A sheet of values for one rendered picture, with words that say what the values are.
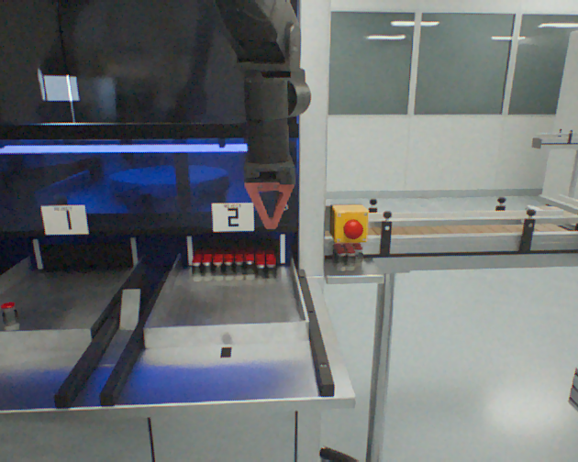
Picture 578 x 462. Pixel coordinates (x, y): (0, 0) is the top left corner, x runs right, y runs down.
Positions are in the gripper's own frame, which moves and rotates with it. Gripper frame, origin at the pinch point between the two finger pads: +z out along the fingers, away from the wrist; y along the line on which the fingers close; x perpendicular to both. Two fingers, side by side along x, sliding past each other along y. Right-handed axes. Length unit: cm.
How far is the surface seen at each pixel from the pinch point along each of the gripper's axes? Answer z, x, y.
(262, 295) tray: 20.7, 2.0, 17.8
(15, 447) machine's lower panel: 62, 63, 25
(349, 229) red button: 9.6, -16.2, 23.8
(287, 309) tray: 20.7, -2.6, 11.7
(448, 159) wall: 78, -237, 487
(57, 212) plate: 4, 43, 27
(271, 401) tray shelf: 20.3, 1.0, -13.1
